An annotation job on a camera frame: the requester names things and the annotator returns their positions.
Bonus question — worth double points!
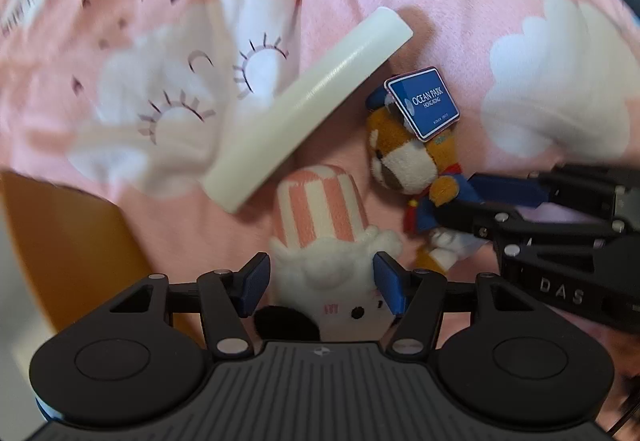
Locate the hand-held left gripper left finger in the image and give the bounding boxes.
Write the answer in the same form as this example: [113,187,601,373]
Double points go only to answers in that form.
[105,252,273,359]

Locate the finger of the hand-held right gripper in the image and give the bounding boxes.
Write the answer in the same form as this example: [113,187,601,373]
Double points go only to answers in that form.
[436,198,628,272]
[467,162,640,223]

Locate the brown plush toy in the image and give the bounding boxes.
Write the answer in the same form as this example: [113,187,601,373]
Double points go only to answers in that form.
[364,85,493,273]

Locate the blue hang tag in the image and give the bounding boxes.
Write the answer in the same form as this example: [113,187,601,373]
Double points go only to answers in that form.
[383,66,461,142]

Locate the white rectangular block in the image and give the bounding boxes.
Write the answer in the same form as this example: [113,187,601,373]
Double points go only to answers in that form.
[202,6,415,214]

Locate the white plush with striped hat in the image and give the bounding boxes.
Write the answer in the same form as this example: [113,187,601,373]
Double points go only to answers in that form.
[270,163,403,343]

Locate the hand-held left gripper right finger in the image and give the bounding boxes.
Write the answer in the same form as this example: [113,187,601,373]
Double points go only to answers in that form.
[372,251,538,358]

